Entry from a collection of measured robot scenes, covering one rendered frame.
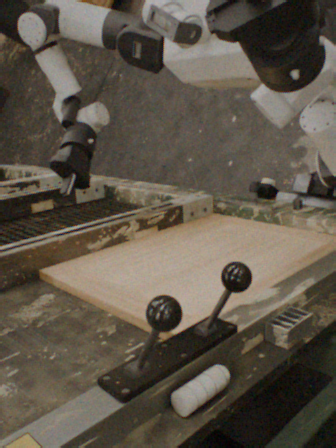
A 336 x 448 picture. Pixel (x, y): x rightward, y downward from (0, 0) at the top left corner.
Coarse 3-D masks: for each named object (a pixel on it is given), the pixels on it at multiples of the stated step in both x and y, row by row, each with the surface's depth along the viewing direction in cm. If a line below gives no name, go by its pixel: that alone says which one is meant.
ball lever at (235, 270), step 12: (228, 264) 53; (240, 264) 52; (228, 276) 52; (240, 276) 51; (252, 276) 52; (228, 288) 52; (240, 288) 51; (216, 312) 56; (204, 324) 58; (204, 336) 58
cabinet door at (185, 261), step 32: (192, 224) 120; (224, 224) 119; (256, 224) 117; (96, 256) 99; (128, 256) 99; (160, 256) 97; (192, 256) 96; (224, 256) 95; (256, 256) 95; (288, 256) 94; (320, 256) 92; (64, 288) 86; (96, 288) 82; (128, 288) 82; (160, 288) 81; (192, 288) 80; (224, 288) 80; (256, 288) 78; (128, 320) 72; (192, 320) 68
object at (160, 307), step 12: (156, 300) 44; (168, 300) 44; (156, 312) 43; (168, 312) 43; (180, 312) 44; (156, 324) 43; (168, 324) 43; (156, 336) 47; (144, 348) 48; (144, 360) 49; (132, 372) 50; (144, 372) 50
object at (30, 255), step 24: (120, 216) 111; (144, 216) 111; (168, 216) 117; (192, 216) 123; (24, 240) 95; (48, 240) 94; (72, 240) 97; (96, 240) 102; (120, 240) 107; (0, 264) 86; (24, 264) 90; (48, 264) 94; (0, 288) 87
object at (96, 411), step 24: (312, 264) 82; (288, 288) 73; (312, 288) 74; (240, 312) 66; (264, 312) 65; (240, 336) 61; (216, 360) 58; (168, 384) 51; (72, 408) 47; (96, 408) 47; (120, 408) 47; (144, 408) 49; (24, 432) 44; (48, 432) 44; (72, 432) 43; (96, 432) 45; (120, 432) 47
